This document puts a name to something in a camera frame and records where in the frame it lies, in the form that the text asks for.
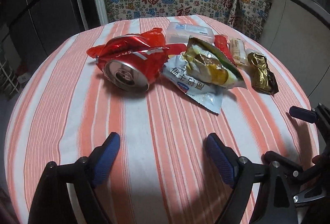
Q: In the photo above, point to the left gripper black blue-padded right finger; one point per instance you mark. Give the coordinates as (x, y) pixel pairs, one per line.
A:
(274, 203)

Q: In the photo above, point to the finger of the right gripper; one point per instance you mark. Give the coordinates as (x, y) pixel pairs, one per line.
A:
(289, 167)

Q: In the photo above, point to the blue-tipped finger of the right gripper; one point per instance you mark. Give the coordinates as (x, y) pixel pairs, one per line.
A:
(303, 114)

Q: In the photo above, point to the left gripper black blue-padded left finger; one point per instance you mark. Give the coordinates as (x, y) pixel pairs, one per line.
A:
(52, 203)

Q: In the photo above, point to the gold foil wrapper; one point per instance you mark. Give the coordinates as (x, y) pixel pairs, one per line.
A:
(262, 79)

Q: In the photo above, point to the silver white snack wrapper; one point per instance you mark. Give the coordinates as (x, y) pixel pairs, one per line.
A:
(207, 95)

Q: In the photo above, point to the green yellow snack wrapper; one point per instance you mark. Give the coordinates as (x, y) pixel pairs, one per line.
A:
(208, 64)

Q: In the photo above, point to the crushed red cola can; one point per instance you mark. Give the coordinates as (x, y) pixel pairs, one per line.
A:
(130, 61)

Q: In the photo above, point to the red plastic bag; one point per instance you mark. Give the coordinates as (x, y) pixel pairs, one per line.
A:
(152, 41)

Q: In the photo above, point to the grey kitchen counter cabinet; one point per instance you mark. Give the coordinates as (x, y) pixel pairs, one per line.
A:
(296, 32)

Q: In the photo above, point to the beige snack bar packet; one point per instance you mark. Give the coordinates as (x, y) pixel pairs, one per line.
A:
(238, 51)

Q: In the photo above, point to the pink striped tablecloth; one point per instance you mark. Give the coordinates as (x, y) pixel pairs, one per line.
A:
(161, 174)

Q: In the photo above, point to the red long snack packet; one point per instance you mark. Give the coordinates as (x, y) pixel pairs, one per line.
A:
(221, 42)

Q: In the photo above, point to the clear plastic box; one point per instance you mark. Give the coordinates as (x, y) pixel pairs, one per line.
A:
(180, 33)

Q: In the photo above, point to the dark refrigerator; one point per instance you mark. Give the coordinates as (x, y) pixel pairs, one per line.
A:
(38, 27)

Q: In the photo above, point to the white wire rack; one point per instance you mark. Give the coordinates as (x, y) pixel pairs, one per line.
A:
(9, 83)

